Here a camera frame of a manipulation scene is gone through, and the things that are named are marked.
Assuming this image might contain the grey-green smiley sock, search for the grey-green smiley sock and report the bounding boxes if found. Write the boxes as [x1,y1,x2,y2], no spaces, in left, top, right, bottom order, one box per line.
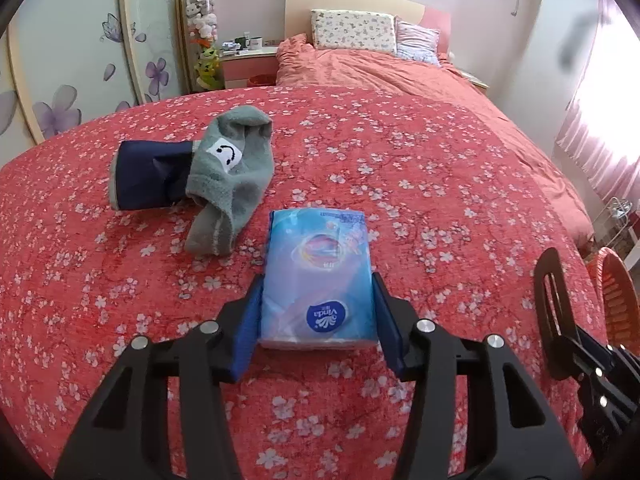
[184,106,275,256]

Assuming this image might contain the navy blue cloth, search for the navy blue cloth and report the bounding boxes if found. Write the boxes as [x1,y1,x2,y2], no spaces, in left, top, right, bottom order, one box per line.
[109,139,196,211]

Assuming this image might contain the cream and pink headboard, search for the cream and pink headboard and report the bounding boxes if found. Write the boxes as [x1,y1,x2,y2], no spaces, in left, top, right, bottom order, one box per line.
[285,0,451,56]

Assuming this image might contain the pink curtain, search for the pink curtain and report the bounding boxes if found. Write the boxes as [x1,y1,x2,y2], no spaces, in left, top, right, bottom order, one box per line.
[552,0,640,206]

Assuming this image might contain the plush toy column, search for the plush toy column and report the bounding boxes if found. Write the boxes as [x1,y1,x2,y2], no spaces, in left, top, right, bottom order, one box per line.
[185,0,221,43]

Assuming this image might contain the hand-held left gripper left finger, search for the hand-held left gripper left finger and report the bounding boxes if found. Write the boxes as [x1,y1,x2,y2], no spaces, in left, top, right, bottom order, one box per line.
[54,274,265,480]

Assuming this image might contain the green plush toy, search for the green plush toy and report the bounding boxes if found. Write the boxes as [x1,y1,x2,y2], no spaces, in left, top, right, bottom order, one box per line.
[195,45,223,86]

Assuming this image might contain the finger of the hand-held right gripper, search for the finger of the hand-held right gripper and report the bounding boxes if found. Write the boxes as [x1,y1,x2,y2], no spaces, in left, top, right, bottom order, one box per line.
[533,247,583,381]

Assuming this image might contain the flower-printed wardrobe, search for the flower-printed wardrobe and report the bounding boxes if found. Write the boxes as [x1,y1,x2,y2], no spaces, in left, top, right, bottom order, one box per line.
[0,0,188,161]

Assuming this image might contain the bedside table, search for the bedside table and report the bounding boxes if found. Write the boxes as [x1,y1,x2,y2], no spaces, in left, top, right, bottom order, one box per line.
[450,67,490,92]

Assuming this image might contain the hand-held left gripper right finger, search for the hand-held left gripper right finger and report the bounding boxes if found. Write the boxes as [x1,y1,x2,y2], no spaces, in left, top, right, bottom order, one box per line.
[371,271,583,480]

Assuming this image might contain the orange plastic basket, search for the orange plastic basket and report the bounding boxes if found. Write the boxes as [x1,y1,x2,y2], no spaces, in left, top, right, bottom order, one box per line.
[585,247,640,346]

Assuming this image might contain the coral duvet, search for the coral duvet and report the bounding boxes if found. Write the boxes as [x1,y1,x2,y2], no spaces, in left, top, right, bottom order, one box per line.
[275,34,596,248]

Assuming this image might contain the pink and white nightstand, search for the pink and white nightstand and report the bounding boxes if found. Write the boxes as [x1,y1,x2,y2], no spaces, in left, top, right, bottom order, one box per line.
[220,47,281,90]

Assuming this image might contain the floral white pillow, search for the floral white pillow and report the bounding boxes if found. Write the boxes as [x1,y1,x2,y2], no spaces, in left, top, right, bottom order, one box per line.
[310,9,397,55]

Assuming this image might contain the pink striped pillow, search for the pink striped pillow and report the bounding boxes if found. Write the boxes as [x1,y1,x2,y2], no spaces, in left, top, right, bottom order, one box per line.
[395,20,442,63]

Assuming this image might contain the white wire rack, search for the white wire rack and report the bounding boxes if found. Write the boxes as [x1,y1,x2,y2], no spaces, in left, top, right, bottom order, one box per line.
[592,197,640,266]

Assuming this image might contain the blue tissue pack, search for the blue tissue pack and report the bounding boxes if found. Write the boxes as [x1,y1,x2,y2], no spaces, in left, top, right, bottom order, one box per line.
[257,207,381,351]

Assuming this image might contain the red floral blanket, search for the red floral blanket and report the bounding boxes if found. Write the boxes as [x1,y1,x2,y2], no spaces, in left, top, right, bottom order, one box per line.
[0,85,606,480]

